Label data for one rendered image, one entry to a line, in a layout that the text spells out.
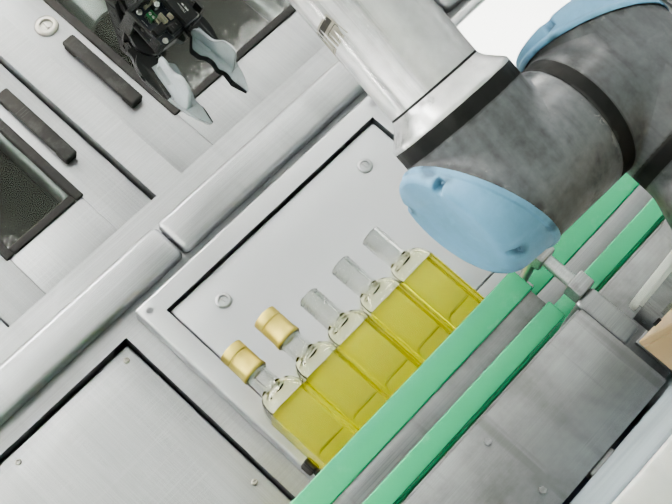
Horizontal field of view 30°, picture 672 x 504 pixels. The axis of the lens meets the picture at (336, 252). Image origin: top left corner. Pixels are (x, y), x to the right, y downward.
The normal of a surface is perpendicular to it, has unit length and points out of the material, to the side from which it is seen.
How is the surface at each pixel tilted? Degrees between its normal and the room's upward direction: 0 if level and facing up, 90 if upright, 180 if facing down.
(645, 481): 90
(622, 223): 90
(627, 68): 100
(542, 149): 106
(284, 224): 90
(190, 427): 91
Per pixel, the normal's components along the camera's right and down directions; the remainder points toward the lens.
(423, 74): -0.04, 0.13
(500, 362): 0.07, -0.40
